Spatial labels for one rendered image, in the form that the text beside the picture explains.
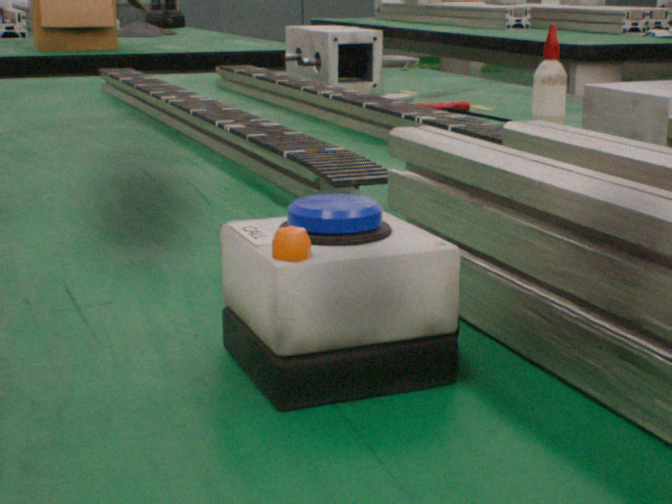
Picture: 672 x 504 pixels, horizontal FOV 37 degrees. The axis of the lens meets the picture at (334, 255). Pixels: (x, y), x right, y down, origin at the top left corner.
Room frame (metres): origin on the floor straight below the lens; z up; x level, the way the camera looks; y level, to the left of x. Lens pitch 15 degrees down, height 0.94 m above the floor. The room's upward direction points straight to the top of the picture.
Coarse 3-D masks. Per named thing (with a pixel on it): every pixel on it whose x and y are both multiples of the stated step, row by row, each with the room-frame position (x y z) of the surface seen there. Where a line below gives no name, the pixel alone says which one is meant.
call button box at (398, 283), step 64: (256, 256) 0.39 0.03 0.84; (320, 256) 0.38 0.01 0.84; (384, 256) 0.38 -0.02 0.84; (448, 256) 0.39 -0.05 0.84; (256, 320) 0.39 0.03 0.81; (320, 320) 0.37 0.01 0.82; (384, 320) 0.38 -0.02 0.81; (448, 320) 0.39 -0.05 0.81; (320, 384) 0.37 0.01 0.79; (384, 384) 0.38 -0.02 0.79
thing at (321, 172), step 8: (320, 168) 0.73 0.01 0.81; (328, 168) 0.73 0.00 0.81; (336, 168) 0.73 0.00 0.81; (344, 168) 0.73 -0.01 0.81; (352, 168) 0.74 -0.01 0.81; (360, 168) 0.74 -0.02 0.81; (368, 168) 0.74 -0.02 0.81; (376, 168) 0.73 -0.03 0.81; (384, 168) 0.74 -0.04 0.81; (320, 176) 0.72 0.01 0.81
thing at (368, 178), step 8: (328, 176) 0.71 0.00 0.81; (336, 176) 0.71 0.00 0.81; (344, 176) 0.71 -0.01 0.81; (352, 176) 0.71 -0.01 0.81; (360, 176) 0.72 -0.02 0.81; (368, 176) 0.71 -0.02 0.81; (376, 176) 0.71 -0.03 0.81; (384, 176) 0.71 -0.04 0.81; (336, 184) 0.70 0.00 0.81; (344, 184) 0.70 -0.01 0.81; (352, 184) 0.70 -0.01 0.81; (360, 184) 0.70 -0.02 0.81; (368, 184) 0.71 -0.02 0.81
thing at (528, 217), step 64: (512, 128) 0.58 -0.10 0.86; (576, 128) 0.56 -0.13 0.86; (448, 192) 0.50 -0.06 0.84; (512, 192) 0.44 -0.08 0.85; (576, 192) 0.40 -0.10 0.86; (640, 192) 0.38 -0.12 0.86; (512, 256) 0.44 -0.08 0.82; (576, 256) 0.39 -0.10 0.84; (640, 256) 0.37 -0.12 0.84; (512, 320) 0.43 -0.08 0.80; (576, 320) 0.39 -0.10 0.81; (640, 320) 0.35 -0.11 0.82; (576, 384) 0.39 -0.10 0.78; (640, 384) 0.35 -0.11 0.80
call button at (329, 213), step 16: (288, 208) 0.42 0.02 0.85; (304, 208) 0.41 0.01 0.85; (320, 208) 0.41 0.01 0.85; (336, 208) 0.41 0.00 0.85; (352, 208) 0.41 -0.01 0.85; (368, 208) 0.41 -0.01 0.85; (288, 224) 0.41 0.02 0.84; (304, 224) 0.40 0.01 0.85; (320, 224) 0.40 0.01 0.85; (336, 224) 0.40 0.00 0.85; (352, 224) 0.40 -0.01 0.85; (368, 224) 0.40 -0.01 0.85
